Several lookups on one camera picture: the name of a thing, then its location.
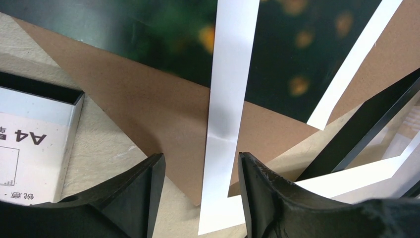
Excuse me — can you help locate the brown frame backing board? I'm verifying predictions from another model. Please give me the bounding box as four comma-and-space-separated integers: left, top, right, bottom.
15, 0, 420, 205

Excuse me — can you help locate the black picture frame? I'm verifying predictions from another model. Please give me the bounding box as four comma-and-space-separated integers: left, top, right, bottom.
296, 69, 420, 198

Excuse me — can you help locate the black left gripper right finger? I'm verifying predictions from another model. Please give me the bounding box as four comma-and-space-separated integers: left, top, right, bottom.
238, 152, 420, 238

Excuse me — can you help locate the sunflower photo print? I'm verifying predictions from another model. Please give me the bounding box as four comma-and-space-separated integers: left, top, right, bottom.
0, 0, 380, 122

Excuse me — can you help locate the white sheet on table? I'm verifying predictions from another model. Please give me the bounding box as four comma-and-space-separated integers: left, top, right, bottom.
0, 72, 85, 206

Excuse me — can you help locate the white mat board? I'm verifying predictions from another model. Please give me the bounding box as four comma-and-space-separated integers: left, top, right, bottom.
198, 0, 401, 235

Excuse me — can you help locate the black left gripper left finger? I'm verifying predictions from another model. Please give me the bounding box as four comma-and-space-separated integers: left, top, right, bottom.
0, 153, 166, 238

